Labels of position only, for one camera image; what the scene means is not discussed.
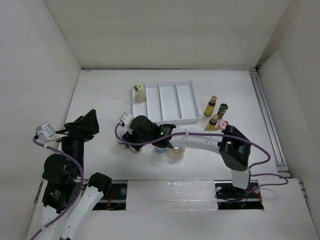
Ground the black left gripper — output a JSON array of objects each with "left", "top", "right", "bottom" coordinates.
[{"left": 53, "top": 108, "right": 99, "bottom": 174}]

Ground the black-cap spice bottle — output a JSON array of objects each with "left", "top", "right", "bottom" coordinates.
[{"left": 130, "top": 145, "right": 143, "bottom": 154}]

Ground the red-label white-lid spice jar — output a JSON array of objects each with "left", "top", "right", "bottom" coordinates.
[{"left": 115, "top": 127, "right": 129, "bottom": 150}]

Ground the blue-label tall spice jar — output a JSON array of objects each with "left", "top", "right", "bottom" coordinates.
[{"left": 154, "top": 146, "right": 166, "bottom": 155}]

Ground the yellow-cap spice bottle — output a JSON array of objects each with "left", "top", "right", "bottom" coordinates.
[{"left": 134, "top": 84, "right": 146, "bottom": 103}]

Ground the clear glass jar metal lid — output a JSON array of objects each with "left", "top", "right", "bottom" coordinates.
[{"left": 166, "top": 147, "right": 185, "bottom": 159}]

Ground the yellow bottle cork cap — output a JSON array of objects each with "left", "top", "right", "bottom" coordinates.
[
  {"left": 204, "top": 114, "right": 219, "bottom": 131},
  {"left": 203, "top": 95, "right": 217, "bottom": 117}
]

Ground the pink-cap spice bottle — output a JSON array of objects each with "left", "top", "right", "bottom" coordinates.
[{"left": 214, "top": 120, "right": 229, "bottom": 131}]

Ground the small dark-lid brown jar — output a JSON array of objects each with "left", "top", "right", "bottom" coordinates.
[{"left": 216, "top": 103, "right": 228, "bottom": 120}]

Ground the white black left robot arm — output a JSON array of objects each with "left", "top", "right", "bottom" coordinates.
[{"left": 32, "top": 109, "right": 115, "bottom": 240}]

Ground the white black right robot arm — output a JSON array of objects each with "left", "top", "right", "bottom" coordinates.
[{"left": 118, "top": 113, "right": 251, "bottom": 197}]

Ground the white divided organizer tray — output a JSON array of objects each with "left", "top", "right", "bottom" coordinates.
[{"left": 131, "top": 80, "right": 200, "bottom": 125}]

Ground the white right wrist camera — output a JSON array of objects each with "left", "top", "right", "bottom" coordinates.
[{"left": 119, "top": 112, "right": 135, "bottom": 133}]

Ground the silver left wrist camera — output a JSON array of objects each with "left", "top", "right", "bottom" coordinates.
[{"left": 35, "top": 122, "right": 56, "bottom": 140}]

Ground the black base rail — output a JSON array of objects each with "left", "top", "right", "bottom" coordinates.
[{"left": 93, "top": 179, "right": 264, "bottom": 212}]

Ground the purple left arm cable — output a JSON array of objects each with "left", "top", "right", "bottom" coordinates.
[{"left": 26, "top": 134, "right": 86, "bottom": 240}]

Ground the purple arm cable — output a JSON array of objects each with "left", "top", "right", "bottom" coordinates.
[
  {"left": 26, "top": 134, "right": 86, "bottom": 240},
  {"left": 114, "top": 120, "right": 290, "bottom": 201}
]

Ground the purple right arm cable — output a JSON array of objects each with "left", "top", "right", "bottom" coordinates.
[{"left": 114, "top": 120, "right": 290, "bottom": 201}]

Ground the aluminium side rail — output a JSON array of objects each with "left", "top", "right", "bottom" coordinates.
[{"left": 249, "top": 67, "right": 291, "bottom": 178}]

